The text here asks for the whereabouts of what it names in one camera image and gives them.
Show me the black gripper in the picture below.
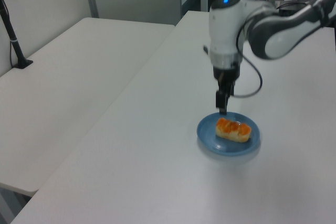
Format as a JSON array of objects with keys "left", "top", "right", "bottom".
[{"left": 212, "top": 62, "right": 241, "bottom": 116}]

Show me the orange glazed bread loaf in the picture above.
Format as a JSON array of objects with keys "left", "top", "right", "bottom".
[{"left": 215, "top": 117, "right": 252, "bottom": 143}]

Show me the blue plastic plate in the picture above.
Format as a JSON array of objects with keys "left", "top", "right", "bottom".
[{"left": 196, "top": 111, "right": 262, "bottom": 157}]

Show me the black camera pole with clamp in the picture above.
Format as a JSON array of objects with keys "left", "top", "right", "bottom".
[{"left": 0, "top": 0, "right": 34, "bottom": 70}]

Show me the black flat device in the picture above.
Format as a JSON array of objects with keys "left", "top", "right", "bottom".
[{"left": 277, "top": 0, "right": 316, "bottom": 17}]

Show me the white side table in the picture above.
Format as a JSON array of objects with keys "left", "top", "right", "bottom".
[{"left": 0, "top": 17, "right": 176, "bottom": 198}]

